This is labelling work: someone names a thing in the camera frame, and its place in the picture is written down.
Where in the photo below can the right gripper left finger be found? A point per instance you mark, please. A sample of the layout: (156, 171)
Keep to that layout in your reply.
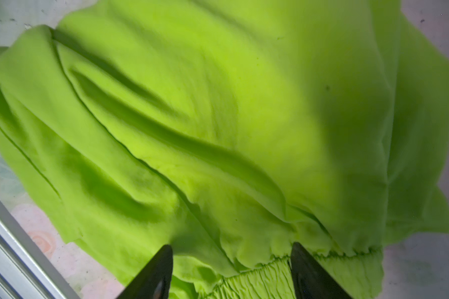
(153, 281)

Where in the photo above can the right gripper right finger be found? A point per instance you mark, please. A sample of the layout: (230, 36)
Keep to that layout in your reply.
(310, 279)

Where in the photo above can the neon green shorts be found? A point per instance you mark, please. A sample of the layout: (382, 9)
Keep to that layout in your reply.
(231, 130)

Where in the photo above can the aluminium front rail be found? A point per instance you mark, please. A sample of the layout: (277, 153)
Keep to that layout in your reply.
(25, 272)

